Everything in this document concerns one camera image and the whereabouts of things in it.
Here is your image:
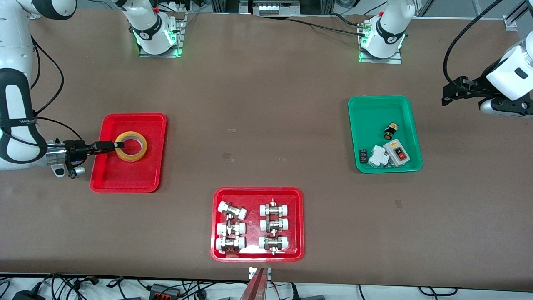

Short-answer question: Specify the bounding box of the yellow packing tape roll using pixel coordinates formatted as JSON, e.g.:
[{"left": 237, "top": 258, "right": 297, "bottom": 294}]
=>
[{"left": 115, "top": 131, "right": 148, "bottom": 162}]

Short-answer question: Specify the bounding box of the empty-bottomed red plastic tray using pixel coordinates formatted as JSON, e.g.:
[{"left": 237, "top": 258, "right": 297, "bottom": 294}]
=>
[{"left": 90, "top": 113, "right": 167, "bottom": 193}]

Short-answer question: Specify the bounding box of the green plastic tray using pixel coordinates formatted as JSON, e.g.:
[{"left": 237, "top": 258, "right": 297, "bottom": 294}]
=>
[{"left": 348, "top": 95, "right": 423, "bottom": 173}]

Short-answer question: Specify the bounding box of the red tray holding fittings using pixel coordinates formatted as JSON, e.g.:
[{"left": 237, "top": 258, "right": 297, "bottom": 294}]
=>
[{"left": 210, "top": 187, "right": 305, "bottom": 263}]

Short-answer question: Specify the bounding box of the white circuit breaker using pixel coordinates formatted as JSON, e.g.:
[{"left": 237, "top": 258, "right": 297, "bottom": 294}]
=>
[{"left": 367, "top": 145, "right": 391, "bottom": 169}]

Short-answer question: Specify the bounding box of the white-capped metal pipe fitting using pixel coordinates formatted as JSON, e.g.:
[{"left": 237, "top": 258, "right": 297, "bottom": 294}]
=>
[
  {"left": 218, "top": 201, "right": 248, "bottom": 220},
  {"left": 259, "top": 235, "right": 290, "bottom": 255},
  {"left": 216, "top": 221, "right": 247, "bottom": 237},
  {"left": 215, "top": 236, "right": 247, "bottom": 255},
  {"left": 259, "top": 199, "right": 290, "bottom": 217},
  {"left": 260, "top": 217, "right": 289, "bottom": 233}
]

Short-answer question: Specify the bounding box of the black power adapter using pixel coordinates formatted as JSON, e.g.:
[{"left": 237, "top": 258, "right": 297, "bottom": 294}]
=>
[{"left": 12, "top": 288, "right": 47, "bottom": 300}]

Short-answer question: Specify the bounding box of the grey power strip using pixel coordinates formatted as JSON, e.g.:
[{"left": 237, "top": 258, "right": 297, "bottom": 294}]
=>
[{"left": 252, "top": 0, "right": 301, "bottom": 17}]

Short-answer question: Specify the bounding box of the red metal bar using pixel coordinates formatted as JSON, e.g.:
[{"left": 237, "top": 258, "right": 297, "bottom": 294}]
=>
[{"left": 239, "top": 268, "right": 269, "bottom": 300}]

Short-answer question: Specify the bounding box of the black floor plug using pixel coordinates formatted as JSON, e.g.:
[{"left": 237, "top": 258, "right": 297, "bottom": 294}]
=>
[{"left": 287, "top": 282, "right": 326, "bottom": 300}]

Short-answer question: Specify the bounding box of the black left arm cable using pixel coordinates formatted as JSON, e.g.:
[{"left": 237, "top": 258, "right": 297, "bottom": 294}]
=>
[{"left": 443, "top": 0, "right": 505, "bottom": 85}]

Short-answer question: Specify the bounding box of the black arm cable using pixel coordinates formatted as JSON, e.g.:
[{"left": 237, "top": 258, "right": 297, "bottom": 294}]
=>
[
  {"left": 443, "top": 0, "right": 505, "bottom": 85},
  {"left": 0, "top": 35, "right": 85, "bottom": 147}
]

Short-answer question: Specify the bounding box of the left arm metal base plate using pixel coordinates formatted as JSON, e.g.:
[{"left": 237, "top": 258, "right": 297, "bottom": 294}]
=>
[{"left": 359, "top": 38, "right": 403, "bottom": 64}]

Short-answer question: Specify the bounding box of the aluminium frame corner profile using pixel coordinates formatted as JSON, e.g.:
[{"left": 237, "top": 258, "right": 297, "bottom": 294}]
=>
[{"left": 503, "top": 0, "right": 533, "bottom": 32}]

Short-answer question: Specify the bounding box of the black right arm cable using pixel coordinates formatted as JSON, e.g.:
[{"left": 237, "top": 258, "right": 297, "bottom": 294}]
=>
[{"left": 0, "top": 35, "right": 85, "bottom": 147}]

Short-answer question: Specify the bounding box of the grey two-button switch box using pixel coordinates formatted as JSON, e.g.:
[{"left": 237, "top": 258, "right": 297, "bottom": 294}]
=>
[{"left": 384, "top": 139, "right": 411, "bottom": 168}]

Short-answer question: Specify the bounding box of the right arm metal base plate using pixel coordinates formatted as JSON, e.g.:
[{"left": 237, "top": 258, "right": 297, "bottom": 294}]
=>
[{"left": 139, "top": 12, "right": 186, "bottom": 58}]

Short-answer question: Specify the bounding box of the black cable across table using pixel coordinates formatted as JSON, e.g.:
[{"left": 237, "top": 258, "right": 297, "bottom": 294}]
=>
[{"left": 286, "top": 17, "right": 368, "bottom": 36}]

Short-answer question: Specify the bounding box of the grey cable connector box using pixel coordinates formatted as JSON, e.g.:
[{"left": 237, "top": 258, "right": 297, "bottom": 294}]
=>
[{"left": 149, "top": 283, "right": 182, "bottom": 299}]

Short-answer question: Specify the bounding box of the black floor cable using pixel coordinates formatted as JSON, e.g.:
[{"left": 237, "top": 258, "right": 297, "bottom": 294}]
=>
[{"left": 418, "top": 286, "right": 459, "bottom": 298}]

